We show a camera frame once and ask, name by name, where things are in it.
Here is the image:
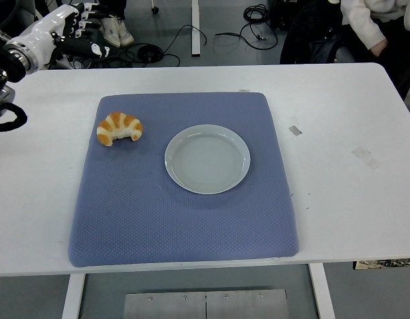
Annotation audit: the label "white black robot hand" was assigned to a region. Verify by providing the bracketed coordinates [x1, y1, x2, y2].
[3, 2, 112, 72]

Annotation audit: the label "orange white croissant bread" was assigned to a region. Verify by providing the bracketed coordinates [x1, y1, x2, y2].
[96, 112, 144, 147]

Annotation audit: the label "person's legs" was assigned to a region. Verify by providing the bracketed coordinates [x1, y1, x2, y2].
[98, 0, 128, 19]

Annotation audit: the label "white floor beam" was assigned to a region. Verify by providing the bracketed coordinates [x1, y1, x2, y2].
[191, 0, 201, 56]

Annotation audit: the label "blue quilted mat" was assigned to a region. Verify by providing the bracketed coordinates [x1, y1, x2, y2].
[67, 91, 300, 268]

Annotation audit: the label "grey round plate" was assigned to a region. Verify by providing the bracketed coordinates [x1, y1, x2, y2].
[164, 124, 252, 195]

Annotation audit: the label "black equipment box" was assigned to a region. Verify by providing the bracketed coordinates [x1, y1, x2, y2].
[269, 0, 300, 29]

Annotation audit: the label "black jacket on chair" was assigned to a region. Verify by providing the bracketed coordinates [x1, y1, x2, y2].
[279, 0, 358, 64]

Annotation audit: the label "white table leg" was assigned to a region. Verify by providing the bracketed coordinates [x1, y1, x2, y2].
[60, 272, 87, 319]
[307, 263, 337, 319]

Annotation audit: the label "grey metal plate with screws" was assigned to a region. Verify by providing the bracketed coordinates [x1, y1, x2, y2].
[122, 288, 290, 319]

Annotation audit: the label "seated person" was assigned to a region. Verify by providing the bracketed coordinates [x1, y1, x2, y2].
[334, 0, 410, 102]

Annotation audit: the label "large clear tape patch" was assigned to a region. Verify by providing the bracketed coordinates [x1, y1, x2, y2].
[352, 146, 381, 170]

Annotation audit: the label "patterned black white board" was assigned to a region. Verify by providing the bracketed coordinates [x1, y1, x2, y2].
[353, 259, 410, 270]

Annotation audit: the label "black coiled cable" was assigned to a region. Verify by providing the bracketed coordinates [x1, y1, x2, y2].
[137, 43, 165, 63]

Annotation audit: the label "long black floor cable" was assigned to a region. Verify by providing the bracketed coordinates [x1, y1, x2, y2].
[159, 24, 209, 66]

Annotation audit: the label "black looped cable bundle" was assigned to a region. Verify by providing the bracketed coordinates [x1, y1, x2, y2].
[214, 3, 279, 51]

